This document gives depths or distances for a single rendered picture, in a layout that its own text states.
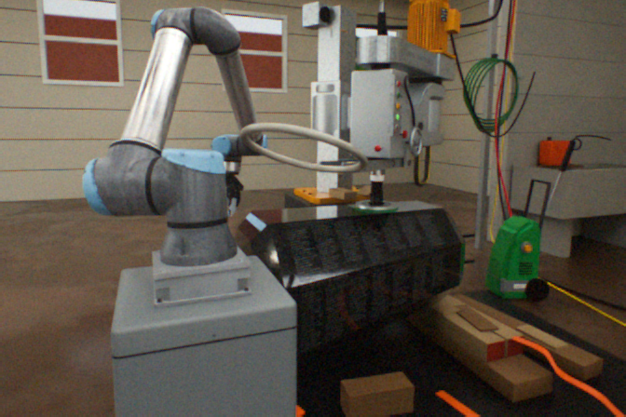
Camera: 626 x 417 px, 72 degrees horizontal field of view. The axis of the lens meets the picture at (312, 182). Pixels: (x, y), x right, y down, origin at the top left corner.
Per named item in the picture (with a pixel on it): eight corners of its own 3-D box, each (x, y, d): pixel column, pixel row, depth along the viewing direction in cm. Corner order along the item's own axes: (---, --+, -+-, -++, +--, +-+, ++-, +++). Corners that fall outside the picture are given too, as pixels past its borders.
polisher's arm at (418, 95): (412, 159, 286) (415, 84, 280) (446, 161, 273) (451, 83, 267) (361, 168, 226) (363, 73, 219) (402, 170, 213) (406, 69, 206)
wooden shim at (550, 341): (515, 329, 248) (515, 327, 248) (527, 326, 252) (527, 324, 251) (554, 350, 225) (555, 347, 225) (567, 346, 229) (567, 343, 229)
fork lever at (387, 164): (379, 165, 243) (379, 156, 242) (412, 167, 232) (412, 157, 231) (311, 172, 185) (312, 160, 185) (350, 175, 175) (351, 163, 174)
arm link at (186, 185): (216, 222, 100) (212, 147, 98) (147, 223, 102) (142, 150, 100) (235, 211, 115) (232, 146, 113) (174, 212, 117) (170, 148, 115)
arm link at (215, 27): (234, -3, 138) (271, 142, 191) (197, 0, 140) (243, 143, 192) (227, 17, 131) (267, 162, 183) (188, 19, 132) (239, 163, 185)
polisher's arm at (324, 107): (302, 130, 302) (302, 95, 299) (328, 130, 330) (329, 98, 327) (400, 132, 260) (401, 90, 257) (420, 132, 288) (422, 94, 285)
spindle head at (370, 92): (379, 157, 245) (381, 77, 239) (416, 159, 233) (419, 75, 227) (348, 162, 215) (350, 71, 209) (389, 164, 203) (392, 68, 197)
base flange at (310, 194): (292, 193, 328) (292, 187, 327) (350, 190, 344) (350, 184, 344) (315, 204, 282) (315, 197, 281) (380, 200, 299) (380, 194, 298)
